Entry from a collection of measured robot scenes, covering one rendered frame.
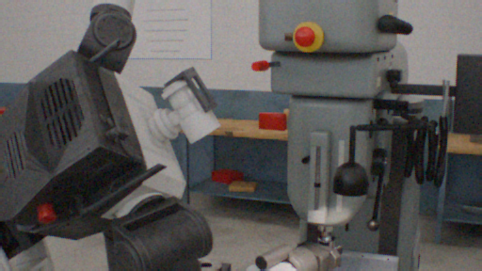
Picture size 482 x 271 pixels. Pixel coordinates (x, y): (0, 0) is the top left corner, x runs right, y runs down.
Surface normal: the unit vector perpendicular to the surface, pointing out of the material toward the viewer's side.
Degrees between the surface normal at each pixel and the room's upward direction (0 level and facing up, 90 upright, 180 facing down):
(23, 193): 75
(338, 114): 90
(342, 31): 90
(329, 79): 90
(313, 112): 90
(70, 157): 64
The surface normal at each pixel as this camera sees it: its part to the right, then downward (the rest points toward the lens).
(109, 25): 0.44, -0.32
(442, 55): -0.37, 0.17
